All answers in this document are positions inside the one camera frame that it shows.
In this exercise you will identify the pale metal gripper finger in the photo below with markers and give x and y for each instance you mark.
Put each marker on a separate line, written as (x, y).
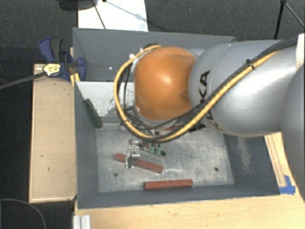
(129, 157)
(136, 154)

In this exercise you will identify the dark green flat block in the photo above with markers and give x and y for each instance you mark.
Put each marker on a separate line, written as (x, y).
(93, 114)

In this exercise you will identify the grey metal bin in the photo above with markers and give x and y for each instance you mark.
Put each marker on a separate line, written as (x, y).
(190, 156)

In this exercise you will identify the pale wood board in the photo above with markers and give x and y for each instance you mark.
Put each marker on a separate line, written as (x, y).
(52, 137)

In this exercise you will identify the red-brown flat block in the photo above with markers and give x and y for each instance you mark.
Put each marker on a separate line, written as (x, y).
(168, 184)
(150, 166)

